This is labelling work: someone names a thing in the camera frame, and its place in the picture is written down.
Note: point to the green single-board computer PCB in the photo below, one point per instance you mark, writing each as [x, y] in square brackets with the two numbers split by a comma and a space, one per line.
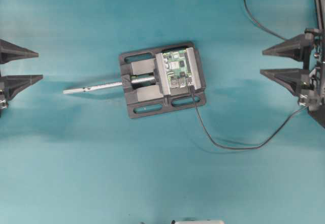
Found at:
[177, 67]

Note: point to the silver vise screw rod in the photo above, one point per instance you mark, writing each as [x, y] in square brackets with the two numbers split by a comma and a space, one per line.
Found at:
[132, 80]

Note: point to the black bench vise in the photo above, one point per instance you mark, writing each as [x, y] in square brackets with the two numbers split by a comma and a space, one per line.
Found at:
[151, 98]

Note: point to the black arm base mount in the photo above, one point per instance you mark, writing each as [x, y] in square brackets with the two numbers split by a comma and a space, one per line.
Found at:
[320, 5]

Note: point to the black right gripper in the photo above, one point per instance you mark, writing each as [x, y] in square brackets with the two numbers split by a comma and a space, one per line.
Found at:
[307, 85]

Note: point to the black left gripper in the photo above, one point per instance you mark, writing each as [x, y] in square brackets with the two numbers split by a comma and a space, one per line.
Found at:
[12, 85]

